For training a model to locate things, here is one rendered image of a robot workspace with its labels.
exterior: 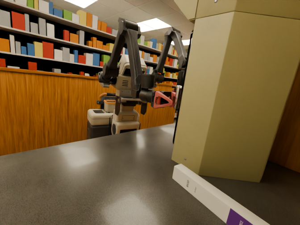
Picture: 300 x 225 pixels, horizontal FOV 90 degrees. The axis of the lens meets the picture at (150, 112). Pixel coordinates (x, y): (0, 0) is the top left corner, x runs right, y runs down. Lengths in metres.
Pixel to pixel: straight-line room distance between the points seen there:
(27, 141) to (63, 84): 0.83
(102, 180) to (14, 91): 1.92
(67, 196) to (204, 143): 0.38
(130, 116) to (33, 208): 1.11
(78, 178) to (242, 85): 0.51
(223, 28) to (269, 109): 0.26
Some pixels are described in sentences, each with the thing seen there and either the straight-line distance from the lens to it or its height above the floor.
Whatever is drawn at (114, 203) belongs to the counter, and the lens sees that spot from 0.40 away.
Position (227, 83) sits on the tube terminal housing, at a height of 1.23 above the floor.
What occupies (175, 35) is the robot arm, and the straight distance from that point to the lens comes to 1.31.
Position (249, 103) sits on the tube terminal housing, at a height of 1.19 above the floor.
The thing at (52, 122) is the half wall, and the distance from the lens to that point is 2.40.
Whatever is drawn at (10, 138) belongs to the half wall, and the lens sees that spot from 2.40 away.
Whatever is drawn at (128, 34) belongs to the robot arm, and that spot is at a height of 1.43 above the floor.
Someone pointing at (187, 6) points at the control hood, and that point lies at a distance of 0.58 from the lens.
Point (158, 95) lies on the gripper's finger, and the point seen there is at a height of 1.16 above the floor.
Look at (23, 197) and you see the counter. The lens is 0.46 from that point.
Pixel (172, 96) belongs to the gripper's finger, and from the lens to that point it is 0.66.
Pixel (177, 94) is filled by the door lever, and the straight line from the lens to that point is 0.58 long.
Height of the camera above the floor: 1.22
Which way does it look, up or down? 13 degrees down
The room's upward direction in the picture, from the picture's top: 7 degrees clockwise
